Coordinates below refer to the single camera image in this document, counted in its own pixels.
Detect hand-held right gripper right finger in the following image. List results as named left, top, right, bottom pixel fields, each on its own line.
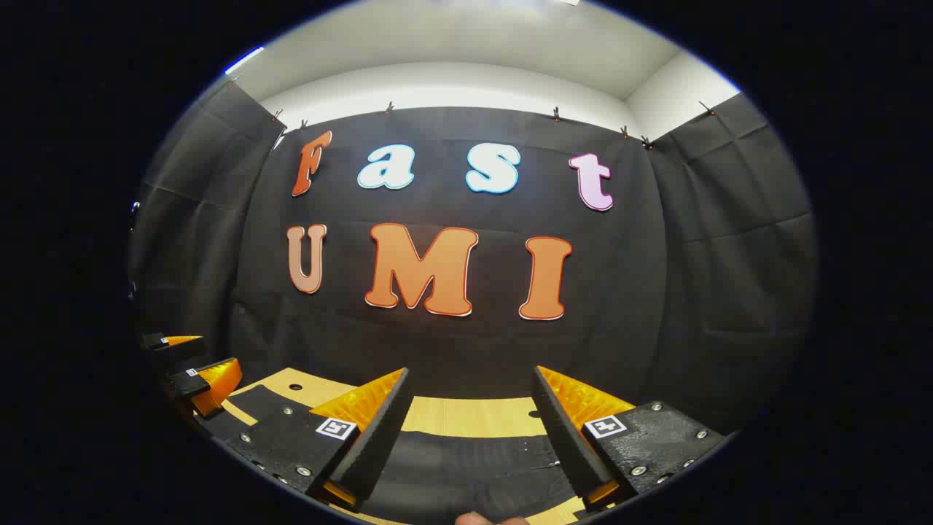
left=531, top=365, right=730, bottom=511

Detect dark grey jeans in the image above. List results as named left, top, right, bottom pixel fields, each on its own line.
left=193, top=384, right=587, bottom=524

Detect black backdrop cloth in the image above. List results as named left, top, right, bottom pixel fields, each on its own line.
left=130, top=77, right=817, bottom=438

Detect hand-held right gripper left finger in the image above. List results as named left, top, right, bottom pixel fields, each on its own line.
left=219, top=367, right=411, bottom=513

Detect ceiling light strip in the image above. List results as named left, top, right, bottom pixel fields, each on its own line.
left=222, top=45, right=265, bottom=76

